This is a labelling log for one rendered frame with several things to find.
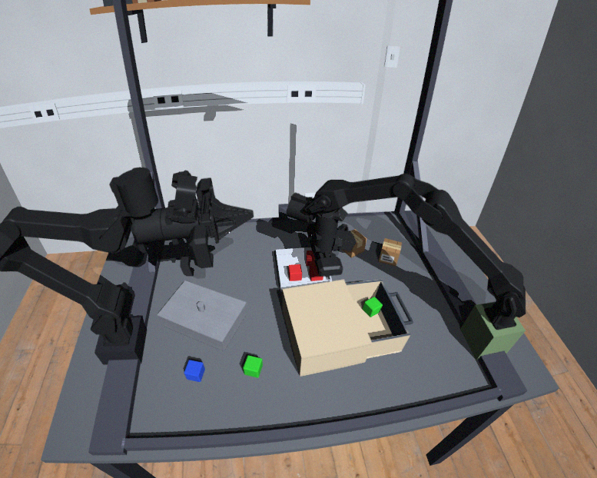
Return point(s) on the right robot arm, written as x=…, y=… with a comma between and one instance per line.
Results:
x=105, y=230

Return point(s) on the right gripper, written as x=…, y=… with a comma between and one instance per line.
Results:
x=219, y=222

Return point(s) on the red block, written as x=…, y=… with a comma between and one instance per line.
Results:
x=310, y=258
x=314, y=274
x=295, y=272

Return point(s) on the blue block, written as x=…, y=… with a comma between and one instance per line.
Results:
x=194, y=370

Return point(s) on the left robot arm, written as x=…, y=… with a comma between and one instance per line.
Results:
x=439, y=211

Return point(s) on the white open tray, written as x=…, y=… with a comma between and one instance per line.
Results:
x=292, y=256

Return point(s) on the green block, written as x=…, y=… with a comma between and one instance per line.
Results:
x=252, y=366
x=372, y=306

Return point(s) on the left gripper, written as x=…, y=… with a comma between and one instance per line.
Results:
x=322, y=244

